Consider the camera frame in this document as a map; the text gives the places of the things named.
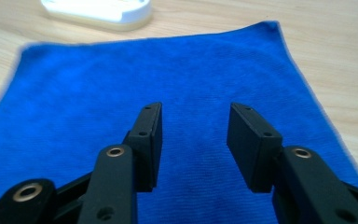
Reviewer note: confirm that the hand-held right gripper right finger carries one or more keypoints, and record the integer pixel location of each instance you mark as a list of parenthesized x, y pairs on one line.
[(254, 149)]

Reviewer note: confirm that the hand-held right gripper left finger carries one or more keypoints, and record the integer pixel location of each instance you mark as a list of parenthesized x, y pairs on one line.
[(143, 146)]

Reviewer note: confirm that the blue microfibre cloth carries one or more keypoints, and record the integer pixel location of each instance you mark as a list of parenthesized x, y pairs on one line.
[(180, 77)]

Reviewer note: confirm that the white plastic tray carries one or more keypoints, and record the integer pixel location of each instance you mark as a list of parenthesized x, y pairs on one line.
[(99, 11)]

